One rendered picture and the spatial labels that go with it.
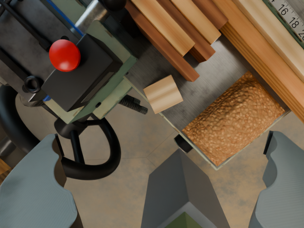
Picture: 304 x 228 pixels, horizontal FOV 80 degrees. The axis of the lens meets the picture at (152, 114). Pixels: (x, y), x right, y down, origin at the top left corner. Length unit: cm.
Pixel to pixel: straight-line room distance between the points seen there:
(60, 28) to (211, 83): 22
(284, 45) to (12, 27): 32
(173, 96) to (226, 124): 9
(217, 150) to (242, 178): 119
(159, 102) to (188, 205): 62
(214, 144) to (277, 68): 13
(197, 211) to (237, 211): 81
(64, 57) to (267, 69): 25
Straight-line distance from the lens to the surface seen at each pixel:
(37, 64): 25
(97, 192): 156
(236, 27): 28
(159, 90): 26
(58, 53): 20
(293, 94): 31
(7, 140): 39
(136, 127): 127
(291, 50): 30
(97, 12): 26
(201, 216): 87
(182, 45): 23
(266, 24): 28
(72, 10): 28
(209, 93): 31
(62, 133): 44
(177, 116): 31
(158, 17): 24
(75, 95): 21
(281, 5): 29
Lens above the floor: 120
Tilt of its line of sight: 77 degrees down
